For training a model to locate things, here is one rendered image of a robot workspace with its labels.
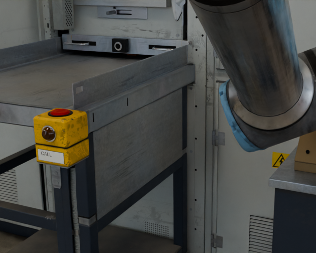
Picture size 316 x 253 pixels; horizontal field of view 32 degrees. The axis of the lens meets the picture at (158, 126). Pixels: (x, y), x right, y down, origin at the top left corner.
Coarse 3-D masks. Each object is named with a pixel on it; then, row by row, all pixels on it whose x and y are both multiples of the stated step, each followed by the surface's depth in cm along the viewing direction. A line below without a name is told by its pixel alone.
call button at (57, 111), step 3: (54, 111) 110; (57, 111) 110; (60, 111) 110; (63, 111) 110; (66, 111) 110; (69, 111) 111; (54, 114) 109; (57, 114) 109; (60, 114) 109; (63, 114) 109
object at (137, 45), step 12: (72, 36) 213; (84, 36) 210; (96, 36) 208; (108, 36) 206; (72, 48) 214; (84, 48) 212; (96, 48) 209; (108, 48) 207; (132, 48) 202; (144, 48) 200; (168, 48) 196
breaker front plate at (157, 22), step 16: (80, 16) 210; (96, 16) 207; (112, 16) 204; (128, 16) 201; (144, 16) 197; (160, 16) 195; (80, 32) 212; (96, 32) 209; (112, 32) 206; (128, 32) 203; (144, 32) 200; (160, 32) 197; (176, 32) 194
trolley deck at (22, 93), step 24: (0, 72) 182; (24, 72) 181; (48, 72) 181; (72, 72) 180; (96, 72) 180; (192, 72) 188; (0, 96) 149; (24, 96) 148; (48, 96) 148; (72, 96) 148; (120, 96) 146; (144, 96) 158; (0, 120) 144; (24, 120) 141; (96, 120) 136
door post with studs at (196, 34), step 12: (192, 12) 185; (192, 24) 186; (192, 36) 188; (204, 36) 185; (192, 48) 189; (204, 48) 186; (192, 60) 190; (204, 60) 188; (204, 72) 189; (204, 84) 190; (204, 96) 191; (204, 108) 192; (204, 120) 194; (204, 132) 195; (204, 144) 196
